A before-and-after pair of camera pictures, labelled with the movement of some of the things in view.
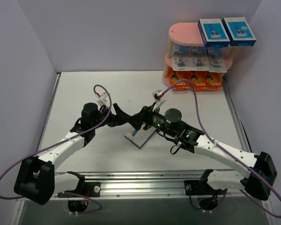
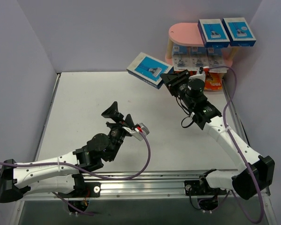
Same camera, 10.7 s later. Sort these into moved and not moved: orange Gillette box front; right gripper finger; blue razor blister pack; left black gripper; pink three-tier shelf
Moved: left black gripper; right gripper finger
Not moved: blue razor blister pack; orange Gillette box front; pink three-tier shelf
